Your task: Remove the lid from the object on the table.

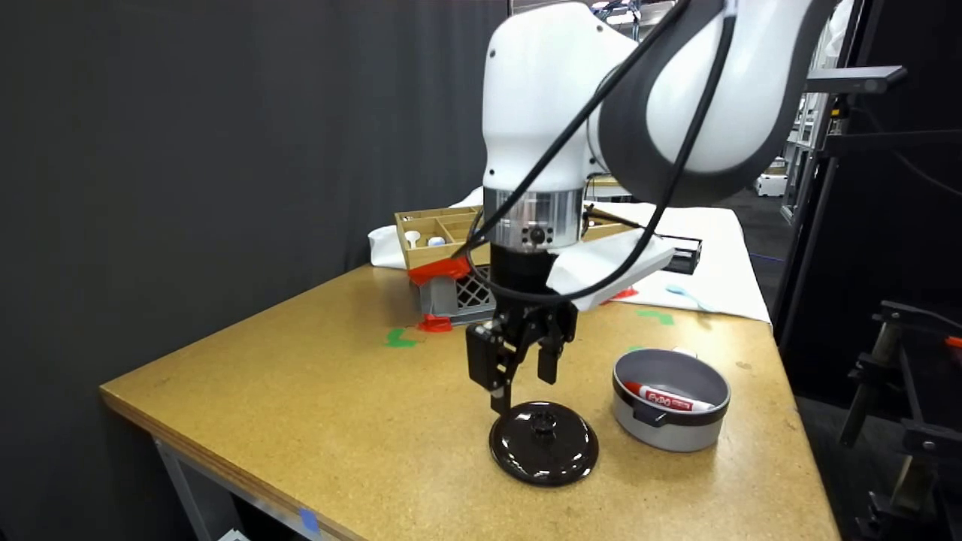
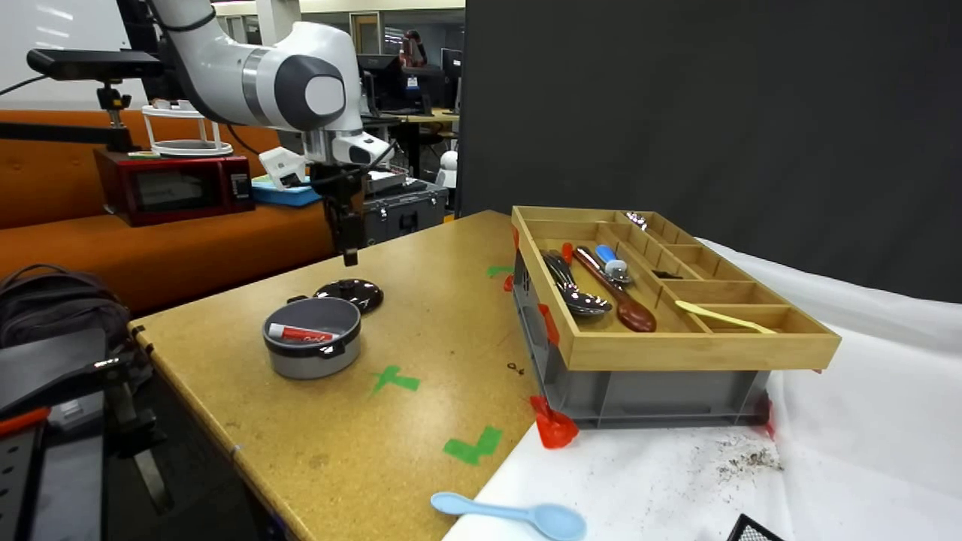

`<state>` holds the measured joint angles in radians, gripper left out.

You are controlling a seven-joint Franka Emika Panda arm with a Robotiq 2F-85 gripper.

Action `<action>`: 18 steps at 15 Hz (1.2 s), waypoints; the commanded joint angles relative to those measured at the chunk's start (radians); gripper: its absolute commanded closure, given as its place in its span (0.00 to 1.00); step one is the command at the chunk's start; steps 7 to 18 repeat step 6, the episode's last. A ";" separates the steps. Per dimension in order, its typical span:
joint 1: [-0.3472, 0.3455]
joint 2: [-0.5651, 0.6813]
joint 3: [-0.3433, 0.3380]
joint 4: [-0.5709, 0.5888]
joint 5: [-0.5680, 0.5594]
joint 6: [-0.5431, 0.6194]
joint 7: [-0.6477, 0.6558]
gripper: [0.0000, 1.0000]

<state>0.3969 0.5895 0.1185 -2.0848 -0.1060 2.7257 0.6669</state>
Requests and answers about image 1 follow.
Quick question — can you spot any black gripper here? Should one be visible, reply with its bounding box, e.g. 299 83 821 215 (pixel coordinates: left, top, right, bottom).
463 244 581 418

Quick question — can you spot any black round lid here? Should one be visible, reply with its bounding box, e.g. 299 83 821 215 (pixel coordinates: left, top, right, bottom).
488 399 601 489

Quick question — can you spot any grey round pot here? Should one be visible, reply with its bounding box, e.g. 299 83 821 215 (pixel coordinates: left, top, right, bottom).
611 347 732 458

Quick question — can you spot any grey table leg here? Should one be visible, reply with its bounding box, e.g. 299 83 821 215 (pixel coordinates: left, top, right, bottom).
150 436 302 541

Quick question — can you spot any black curtain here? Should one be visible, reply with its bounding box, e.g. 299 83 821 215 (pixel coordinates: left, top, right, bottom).
0 0 516 541

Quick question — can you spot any black metal stand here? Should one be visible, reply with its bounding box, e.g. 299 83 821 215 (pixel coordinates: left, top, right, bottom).
839 297 962 541

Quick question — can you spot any black metal rack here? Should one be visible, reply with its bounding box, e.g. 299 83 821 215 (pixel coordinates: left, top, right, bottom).
774 0 962 403

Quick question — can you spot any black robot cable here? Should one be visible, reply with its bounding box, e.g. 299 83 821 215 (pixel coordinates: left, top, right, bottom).
459 0 744 311

